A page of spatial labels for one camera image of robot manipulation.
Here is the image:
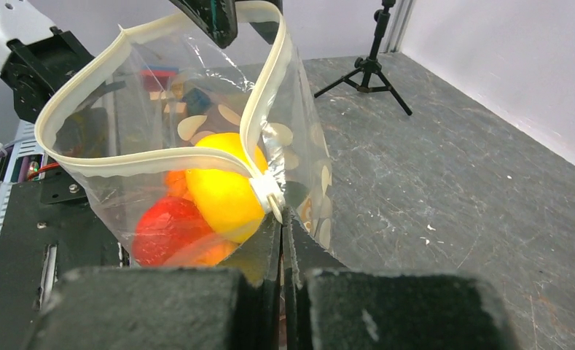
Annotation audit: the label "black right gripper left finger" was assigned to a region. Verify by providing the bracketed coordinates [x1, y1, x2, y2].
[23, 218, 282, 349]

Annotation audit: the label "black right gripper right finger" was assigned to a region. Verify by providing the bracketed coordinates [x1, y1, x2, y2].
[282, 210, 519, 349]

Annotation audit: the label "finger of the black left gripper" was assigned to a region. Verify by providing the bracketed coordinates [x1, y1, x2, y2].
[170, 0, 238, 49]
[248, 0, 284, 45]

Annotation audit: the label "red toy strawberry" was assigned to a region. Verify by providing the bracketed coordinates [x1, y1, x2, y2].
[130, 195, 216, 268]

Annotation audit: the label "orange toy pumpkin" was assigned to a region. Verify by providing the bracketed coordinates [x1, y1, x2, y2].
[165, 171, 239, 266]

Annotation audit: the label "clear dotted zip top bag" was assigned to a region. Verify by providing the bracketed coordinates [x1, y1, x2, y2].
[35, 1, 332, 266]

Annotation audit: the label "yellow toy lemon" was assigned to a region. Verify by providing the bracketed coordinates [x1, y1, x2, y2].
[185, 133, 268, 244]

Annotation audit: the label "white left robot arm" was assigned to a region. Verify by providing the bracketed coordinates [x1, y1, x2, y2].
[0, 1, 244, 127]

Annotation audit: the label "blue red toy block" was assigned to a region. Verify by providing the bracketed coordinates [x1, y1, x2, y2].
[139, 66, 179, 92]

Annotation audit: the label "grey microphone on tripod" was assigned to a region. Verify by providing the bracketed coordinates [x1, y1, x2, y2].
[313, 0, 412, 116]

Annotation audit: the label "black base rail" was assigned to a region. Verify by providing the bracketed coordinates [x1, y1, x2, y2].
[0, 120, 129, 350]

